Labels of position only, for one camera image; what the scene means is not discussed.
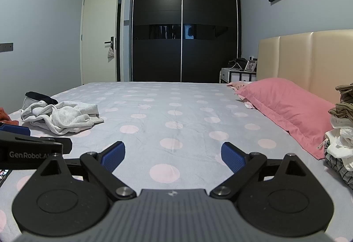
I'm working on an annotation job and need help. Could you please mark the olive green folded garment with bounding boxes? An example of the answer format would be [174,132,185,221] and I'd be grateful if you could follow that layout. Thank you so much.
[328,83,353,118]

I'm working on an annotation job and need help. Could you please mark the light grey sweatshirt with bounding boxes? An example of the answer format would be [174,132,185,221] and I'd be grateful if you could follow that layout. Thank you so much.
[21,91,105,136]

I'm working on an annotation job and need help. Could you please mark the white door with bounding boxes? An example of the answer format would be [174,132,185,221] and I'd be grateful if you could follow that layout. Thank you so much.
[81,0,120,85]

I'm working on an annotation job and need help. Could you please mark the white ribbed garment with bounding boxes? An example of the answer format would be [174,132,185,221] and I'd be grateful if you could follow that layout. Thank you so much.
[325,115,353,171]

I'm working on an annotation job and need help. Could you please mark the black bag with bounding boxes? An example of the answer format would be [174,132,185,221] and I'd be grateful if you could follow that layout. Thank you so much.
[227,57,248,69]

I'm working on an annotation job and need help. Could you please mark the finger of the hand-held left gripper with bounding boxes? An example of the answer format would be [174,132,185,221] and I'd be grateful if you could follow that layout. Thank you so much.
[0,123,31,137]

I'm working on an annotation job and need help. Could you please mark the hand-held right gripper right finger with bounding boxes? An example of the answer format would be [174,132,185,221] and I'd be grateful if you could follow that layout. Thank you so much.
[209,142,313,200]

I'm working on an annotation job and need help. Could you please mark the white nightstand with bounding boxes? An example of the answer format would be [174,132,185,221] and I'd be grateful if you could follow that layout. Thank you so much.
[220,67,257,84]

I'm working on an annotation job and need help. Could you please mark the black sliding-door wardrobe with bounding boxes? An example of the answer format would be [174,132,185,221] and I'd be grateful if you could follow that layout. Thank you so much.
[132,0,242,83]

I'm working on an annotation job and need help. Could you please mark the pink patterned pillow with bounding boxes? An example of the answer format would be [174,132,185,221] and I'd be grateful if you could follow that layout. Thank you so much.
[226,80,258,109]

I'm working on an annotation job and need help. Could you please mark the beige padded headboard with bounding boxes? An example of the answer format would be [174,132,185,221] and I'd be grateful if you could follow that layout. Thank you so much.
[256,30,353,106]

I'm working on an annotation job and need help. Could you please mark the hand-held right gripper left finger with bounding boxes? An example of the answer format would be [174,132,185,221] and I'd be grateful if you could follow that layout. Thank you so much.
[34,141,137,200]

